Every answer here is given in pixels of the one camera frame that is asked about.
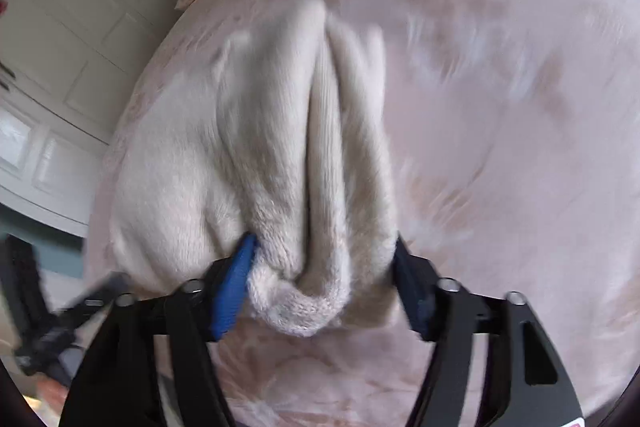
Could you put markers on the white wardrobe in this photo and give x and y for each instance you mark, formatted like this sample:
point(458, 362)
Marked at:
point(75, 32)

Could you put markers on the cream knitted sweater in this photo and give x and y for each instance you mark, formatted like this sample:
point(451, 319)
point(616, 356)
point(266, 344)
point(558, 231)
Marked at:
point(280, 132)

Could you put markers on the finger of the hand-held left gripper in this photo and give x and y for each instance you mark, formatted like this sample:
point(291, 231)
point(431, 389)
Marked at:
point(97, 294)

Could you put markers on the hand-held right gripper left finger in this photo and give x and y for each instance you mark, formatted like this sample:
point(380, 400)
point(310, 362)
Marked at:
point(232, 292)

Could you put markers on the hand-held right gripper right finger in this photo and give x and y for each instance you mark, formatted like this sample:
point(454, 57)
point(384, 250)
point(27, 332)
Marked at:
point(412, 292)

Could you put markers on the pink floral blanket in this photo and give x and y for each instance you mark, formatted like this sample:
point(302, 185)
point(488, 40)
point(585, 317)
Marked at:
point(500, 157)

